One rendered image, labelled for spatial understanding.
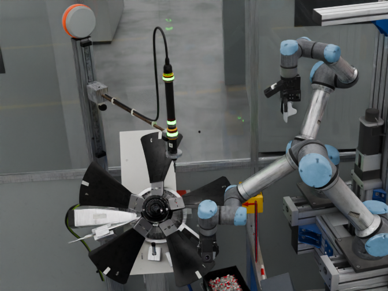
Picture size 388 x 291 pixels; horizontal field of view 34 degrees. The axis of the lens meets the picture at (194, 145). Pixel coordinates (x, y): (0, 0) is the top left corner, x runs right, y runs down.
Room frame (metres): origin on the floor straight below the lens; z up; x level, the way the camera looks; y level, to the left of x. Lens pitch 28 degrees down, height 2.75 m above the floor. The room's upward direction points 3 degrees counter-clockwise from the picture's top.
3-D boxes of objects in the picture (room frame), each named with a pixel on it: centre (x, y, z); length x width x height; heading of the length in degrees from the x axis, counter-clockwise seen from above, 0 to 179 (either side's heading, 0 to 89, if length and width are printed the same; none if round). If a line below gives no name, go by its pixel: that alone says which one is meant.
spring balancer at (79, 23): (2.96, 0.51, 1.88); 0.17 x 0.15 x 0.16; 91
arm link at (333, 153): (2.69, -0.63, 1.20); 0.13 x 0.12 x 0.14; 53
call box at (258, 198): (2.68, -0.27, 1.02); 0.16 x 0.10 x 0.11; 1
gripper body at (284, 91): (2.64, -0.44, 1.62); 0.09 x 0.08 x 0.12; 91
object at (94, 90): (2.89, 0.46, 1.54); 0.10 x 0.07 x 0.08; 36
